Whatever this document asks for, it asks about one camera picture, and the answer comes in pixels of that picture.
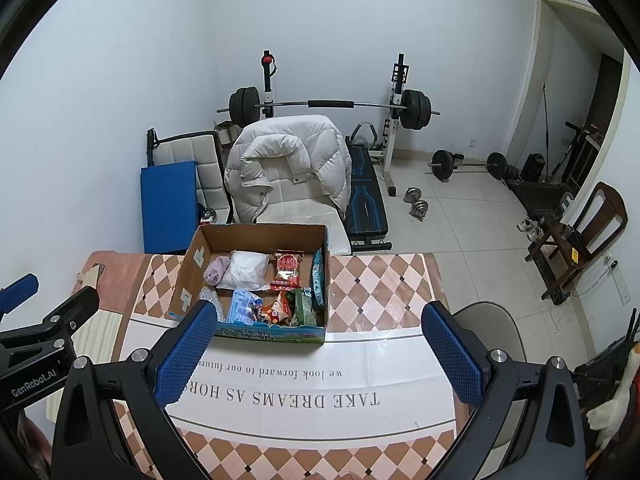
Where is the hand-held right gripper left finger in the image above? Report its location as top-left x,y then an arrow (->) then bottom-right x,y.
52,300 -> 218,480

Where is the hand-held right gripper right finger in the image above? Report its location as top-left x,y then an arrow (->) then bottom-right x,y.
421,301 -> 586,480

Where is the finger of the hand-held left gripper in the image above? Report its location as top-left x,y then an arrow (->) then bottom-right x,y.
0,273 -> 40,314
42,286 -> 101,347

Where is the clear plastic packet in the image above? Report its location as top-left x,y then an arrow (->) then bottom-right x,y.
199,287 -> 223,321

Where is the blue tissue pack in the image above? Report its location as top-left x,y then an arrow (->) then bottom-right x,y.
227,290 -> 263,325

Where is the purple cloth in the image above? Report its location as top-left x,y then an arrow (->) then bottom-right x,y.
203,256 -> 232,289

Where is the orange snack packet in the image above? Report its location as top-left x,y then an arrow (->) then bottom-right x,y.
257,292 -> 295,326

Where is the white plastic bag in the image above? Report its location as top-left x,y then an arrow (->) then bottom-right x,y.
217,251 -> 271,291

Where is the green snack packet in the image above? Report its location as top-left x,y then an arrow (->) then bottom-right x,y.
292,287 -> 317,327

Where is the red snack packet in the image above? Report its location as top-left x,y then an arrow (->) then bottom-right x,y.
270,251 -> 305,292

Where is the cardboard box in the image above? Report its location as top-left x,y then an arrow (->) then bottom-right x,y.
167,223 -> 330,343

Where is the blue long snack packet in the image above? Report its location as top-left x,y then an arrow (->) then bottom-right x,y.
311,248 -> 326,313

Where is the small cardboard piece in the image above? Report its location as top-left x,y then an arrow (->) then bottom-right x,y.
77,262 -> 106,292

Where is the beige ribbed mat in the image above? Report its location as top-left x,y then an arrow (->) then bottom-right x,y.
45,310 -> 136,426

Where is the grey round chair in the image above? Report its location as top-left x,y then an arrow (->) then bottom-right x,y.
450,302 -> 527,362

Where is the checkered tablecloth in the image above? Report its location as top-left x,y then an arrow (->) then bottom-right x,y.
107,254 -> 471,480

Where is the blue folded mat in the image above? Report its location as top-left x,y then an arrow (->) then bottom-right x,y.
140,161 -> 198,255

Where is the pair of shoes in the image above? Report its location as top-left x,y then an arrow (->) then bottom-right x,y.
517,216 -> 546,241

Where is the white goose plush toy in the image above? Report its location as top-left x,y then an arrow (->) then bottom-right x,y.
585,342 -> 640,451

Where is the black weight bench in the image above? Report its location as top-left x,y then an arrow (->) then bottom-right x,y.
345,122 -> 394,253

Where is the white power strip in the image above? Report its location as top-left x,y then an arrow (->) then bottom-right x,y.
602,255 -> 628,304

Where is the white chair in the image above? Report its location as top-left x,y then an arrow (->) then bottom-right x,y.
259,192 -> 354,257

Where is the short barbell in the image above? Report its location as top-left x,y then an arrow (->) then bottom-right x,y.
427,150 -> 508,182

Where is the white padded backrest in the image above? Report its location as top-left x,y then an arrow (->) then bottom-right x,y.
146,129 -> 233,224

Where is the dark wooden chair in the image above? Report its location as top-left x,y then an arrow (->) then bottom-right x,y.
525,182 -> 628,306

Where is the black box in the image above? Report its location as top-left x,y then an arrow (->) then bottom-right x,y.
520,153 -> 547,183

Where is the white barbell rack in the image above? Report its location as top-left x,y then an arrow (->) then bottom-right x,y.
260,50 -> 412,198

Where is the white down jacket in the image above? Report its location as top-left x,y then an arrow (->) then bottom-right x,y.
224,115 -> 352,224

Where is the black exercise machine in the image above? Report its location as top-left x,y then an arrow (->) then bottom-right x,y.
547,121 -> 602,187

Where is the long barbell with black plates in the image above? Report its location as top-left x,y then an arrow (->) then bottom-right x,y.
217,87 -> 441,131

